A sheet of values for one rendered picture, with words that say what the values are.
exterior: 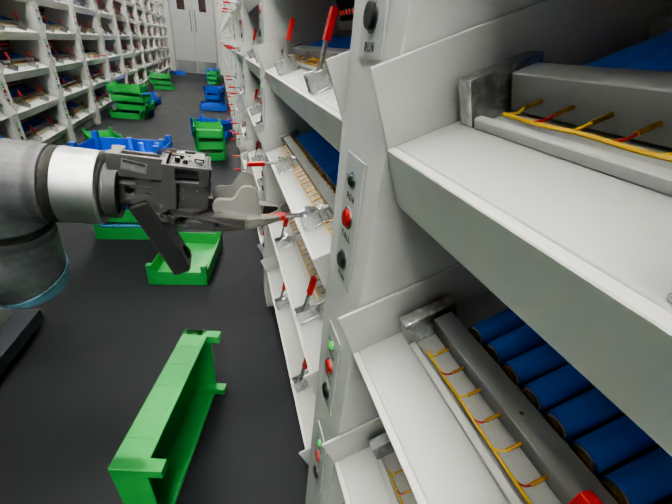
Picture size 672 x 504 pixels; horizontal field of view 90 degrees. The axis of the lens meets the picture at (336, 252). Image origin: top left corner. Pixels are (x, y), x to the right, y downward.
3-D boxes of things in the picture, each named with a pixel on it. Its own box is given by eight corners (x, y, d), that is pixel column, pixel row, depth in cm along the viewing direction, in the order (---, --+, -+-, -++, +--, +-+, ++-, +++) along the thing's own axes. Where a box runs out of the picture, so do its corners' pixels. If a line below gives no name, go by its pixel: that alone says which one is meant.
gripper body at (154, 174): (214, 171, 41) (96, 156, 37) (211, 234, 45) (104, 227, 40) (215, 153, 47) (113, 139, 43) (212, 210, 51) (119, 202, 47)
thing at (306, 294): (324, 411, 52) (293, 358, 44) (272, 230, 101) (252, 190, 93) (442, 356, 54) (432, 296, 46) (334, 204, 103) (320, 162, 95)
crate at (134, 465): (134, 528, 61) (180, 530, 61) (106, 468, 51) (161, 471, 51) (195, 386, 87) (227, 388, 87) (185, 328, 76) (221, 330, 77)
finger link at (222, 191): (282, 179, 49) (215, 173, 45) (276, 216, 52) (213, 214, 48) (276, 172, 52) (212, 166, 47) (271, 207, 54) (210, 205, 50)
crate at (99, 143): (73, 164, 126) (67, 142, 122) (97, 149, 143) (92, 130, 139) (160, 167, 131) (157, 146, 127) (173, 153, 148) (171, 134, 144)
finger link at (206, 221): (244, 224, 44) (171, 215, 42) (243, 234, 44) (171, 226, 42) (246, 210, 48) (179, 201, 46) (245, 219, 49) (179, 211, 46)
